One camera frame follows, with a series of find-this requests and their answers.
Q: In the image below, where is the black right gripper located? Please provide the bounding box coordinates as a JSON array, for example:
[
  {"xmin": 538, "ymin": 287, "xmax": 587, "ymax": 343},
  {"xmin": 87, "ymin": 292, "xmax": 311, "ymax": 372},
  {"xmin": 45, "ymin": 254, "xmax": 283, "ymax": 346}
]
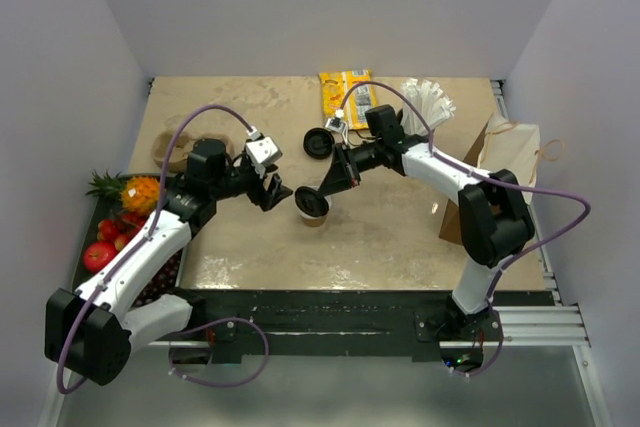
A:
[{"xmin": 317, "ymin": 139, "xmax": 384, "ymax": 198}]

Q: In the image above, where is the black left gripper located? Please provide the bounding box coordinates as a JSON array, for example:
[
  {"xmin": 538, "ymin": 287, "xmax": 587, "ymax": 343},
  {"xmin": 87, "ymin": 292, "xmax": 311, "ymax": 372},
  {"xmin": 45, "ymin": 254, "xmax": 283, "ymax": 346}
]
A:
[{"xmin": 211, "ymin": 156, "xmax": 293, "ymax": 211}]

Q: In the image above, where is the black plastic cup lid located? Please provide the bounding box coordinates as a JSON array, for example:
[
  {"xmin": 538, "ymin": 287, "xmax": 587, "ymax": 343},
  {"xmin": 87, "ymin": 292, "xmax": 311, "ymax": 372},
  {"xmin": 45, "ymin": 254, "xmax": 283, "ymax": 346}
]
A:
[{"xmin": 294, "ymin": 186, "xmax": 330, "ymax": 218}]

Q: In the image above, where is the brown paper cup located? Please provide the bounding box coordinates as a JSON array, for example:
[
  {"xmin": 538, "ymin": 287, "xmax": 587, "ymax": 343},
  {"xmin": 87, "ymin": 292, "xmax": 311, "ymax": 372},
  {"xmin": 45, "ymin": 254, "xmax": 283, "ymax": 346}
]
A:
[{"xmin": 299, "ymin": 212, "xmax": 327, "ymax": 228}]

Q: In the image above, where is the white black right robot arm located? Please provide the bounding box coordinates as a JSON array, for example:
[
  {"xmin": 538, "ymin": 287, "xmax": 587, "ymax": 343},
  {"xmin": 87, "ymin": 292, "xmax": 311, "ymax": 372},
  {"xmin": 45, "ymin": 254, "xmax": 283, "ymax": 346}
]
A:
[{"xmin": 295, "ymin": 105, "xmax": 535, "ymax": 340}]

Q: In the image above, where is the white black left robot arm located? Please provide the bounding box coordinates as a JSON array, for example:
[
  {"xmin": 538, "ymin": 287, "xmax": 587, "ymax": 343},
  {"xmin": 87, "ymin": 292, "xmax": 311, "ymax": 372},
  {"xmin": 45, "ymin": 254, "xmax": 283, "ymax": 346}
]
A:
[{"xmin": 45, "ymin": 135, "xmax": 292, "ymax": 393}]

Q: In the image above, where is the yellow snack bag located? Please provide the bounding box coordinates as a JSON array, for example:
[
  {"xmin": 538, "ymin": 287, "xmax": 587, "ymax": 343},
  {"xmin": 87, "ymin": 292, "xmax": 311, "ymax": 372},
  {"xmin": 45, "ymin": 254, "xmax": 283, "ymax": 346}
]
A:
[{"xmin": 318, "ymin": 69, "xmax": 377, "ymax": 131}]

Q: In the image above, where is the grey straw holder cup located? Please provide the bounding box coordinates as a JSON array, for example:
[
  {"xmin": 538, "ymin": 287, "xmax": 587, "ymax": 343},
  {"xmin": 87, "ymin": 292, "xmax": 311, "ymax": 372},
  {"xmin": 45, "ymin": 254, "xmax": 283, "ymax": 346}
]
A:
[{"xmin": 396, "ymin": 108, "xmax": 408, "ymax": 125}]

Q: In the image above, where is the cardboard cup carrier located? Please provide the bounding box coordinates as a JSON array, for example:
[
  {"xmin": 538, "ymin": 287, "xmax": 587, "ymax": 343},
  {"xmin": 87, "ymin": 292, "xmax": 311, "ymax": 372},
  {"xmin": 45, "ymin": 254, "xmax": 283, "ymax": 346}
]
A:
[{"xmin": 151, "ymin": 129, "xmax": 236, "ymax": 173}]

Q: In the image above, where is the orange horned melon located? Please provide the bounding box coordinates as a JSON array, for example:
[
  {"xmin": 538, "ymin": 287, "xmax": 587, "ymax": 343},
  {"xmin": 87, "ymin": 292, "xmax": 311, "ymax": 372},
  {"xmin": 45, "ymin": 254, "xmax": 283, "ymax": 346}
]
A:
[{"xmin": 120, "ymin": 176, "xmax": 161, "ymax": 216}]

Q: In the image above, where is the brown paper bag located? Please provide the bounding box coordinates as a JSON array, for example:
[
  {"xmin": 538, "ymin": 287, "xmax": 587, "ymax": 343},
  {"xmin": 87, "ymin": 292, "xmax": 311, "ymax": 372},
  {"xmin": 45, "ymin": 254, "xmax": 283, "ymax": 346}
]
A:
[{"xmin": 438, "ymin": 112, "xmax": 565, "ymax": 248}]

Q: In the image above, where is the purple grapes bunch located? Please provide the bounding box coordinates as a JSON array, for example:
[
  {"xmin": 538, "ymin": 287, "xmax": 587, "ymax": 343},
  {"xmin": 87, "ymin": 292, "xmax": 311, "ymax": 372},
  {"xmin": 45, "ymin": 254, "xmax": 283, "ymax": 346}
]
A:
[{"xmin": 133, "ymin": 250, "xmax": 183, "ymax": 308}]

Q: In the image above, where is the red strawberries cluster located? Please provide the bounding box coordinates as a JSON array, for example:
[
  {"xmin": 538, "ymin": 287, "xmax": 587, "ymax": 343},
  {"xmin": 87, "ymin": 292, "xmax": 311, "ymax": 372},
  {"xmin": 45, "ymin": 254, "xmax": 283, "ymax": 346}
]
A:
[{"xmin": 96, "ymin": 212, "xmax": 147, "ymax": 251}]

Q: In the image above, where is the small pineapple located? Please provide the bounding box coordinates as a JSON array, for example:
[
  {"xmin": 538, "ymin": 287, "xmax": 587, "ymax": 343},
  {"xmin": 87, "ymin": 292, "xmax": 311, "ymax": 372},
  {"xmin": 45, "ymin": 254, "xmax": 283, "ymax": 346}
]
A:
[{"xmin": 86, "ymin": 171, "xmax": 127, "ymax": 200}]

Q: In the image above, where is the green fruit tray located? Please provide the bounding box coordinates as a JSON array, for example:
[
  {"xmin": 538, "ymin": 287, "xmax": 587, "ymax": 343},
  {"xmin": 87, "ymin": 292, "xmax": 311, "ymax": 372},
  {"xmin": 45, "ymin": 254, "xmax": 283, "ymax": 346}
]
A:
[{"xmin": 69, "ymin": 172, "xmax": 189, "ymax": 308}]

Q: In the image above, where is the red apple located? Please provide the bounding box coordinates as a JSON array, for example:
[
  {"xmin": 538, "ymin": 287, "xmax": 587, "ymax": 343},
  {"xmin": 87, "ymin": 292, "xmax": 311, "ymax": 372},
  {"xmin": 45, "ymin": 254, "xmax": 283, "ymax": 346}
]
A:
[{"xmin": 83, "ymin": 241, "xmax": 118, "ymax": 274}]

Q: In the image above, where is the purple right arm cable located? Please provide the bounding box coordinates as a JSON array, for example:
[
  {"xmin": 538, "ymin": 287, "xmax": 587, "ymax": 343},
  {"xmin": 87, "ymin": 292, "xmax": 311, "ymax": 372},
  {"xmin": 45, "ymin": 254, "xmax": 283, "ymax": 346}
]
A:
[{"xmin": 339, "ymin": 80, "xmax": 592, "ymax": 377}]

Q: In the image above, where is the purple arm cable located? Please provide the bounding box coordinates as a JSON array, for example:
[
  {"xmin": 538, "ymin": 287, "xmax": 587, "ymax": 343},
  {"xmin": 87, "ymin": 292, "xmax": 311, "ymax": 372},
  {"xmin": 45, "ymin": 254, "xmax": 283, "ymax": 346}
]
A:
[
  {"xmin": 339, "ymin": 80, "xmax": 592, "ymax": 377},
  {"xmin": 55, "ymin": 104, "xmax": 270, "ymax": 394}
]

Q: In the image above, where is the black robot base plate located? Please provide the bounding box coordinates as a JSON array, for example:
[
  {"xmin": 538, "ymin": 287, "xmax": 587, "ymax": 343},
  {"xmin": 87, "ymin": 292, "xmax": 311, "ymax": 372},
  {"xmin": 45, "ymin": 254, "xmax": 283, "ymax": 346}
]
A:
[{"xmin": 148, "ymin": 288, "xmax": 505, "ymax": 365}]

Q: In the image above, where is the aluminium frame rail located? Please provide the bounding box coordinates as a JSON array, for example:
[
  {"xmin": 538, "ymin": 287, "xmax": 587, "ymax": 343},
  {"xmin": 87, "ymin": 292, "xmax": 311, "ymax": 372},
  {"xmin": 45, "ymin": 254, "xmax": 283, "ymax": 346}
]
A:
[{"xmin": 437, "ymin": 305, "xmax": 613, "ymax": 426}]

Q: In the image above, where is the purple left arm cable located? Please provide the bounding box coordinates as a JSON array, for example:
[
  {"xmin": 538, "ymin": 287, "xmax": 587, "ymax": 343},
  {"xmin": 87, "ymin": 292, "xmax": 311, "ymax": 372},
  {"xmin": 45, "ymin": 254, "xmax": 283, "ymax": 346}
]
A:
[{"xmin": 55, "ymin": 104, "xmax": 270, "ymax": 394}]

